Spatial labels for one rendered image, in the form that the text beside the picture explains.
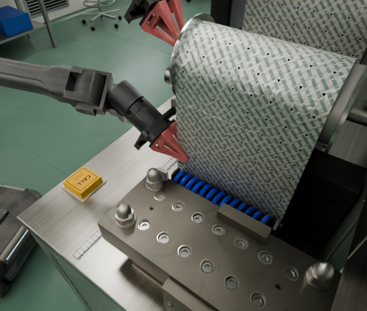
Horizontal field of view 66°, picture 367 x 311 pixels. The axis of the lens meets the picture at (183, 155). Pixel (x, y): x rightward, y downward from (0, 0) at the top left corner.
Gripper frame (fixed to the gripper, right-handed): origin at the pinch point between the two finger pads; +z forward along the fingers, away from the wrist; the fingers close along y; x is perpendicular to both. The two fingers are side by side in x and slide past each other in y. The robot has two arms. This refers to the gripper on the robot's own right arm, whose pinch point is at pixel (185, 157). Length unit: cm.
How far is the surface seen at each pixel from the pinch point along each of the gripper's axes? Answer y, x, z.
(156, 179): 7.6, -1.7, -1.1
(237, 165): 0.3, 9.7, 7.5
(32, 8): -173, -246, -269
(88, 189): 11.1, -24.0, -11.6
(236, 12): -39.7, 7.6, -17.0
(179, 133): 0.2, 4.4, -4.0
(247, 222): 5.4, 6.5, 15.7
